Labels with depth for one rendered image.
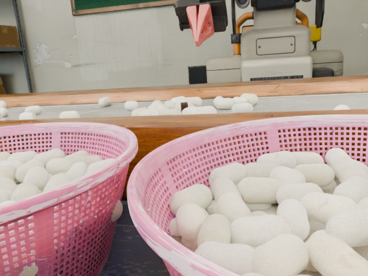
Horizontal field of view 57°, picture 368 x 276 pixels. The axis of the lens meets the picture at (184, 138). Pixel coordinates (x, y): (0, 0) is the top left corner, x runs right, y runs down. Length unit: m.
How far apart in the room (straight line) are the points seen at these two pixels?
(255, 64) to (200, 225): 0.96
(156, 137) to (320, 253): 0.23
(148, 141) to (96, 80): 2.52
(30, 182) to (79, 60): 2.64
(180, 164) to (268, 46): 0.94
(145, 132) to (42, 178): 0.12
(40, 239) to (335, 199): 0.17
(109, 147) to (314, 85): 0.48
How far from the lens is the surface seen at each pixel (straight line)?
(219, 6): 0.73
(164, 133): 0.36
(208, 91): 0.72
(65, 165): 0.34
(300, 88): 0.71
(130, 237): 0.33
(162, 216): 0.22
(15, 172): 0.36
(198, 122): 0.35
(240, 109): 0.51
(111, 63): 2.81
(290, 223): 0.20
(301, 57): 1.15
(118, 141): 0.33
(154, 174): 0.23
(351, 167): 0.27
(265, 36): 1.16
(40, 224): 0.20
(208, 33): 0.71
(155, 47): 2.69
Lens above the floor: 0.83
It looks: 14 degrees down
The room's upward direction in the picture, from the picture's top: 4 degrees counter-clockwise
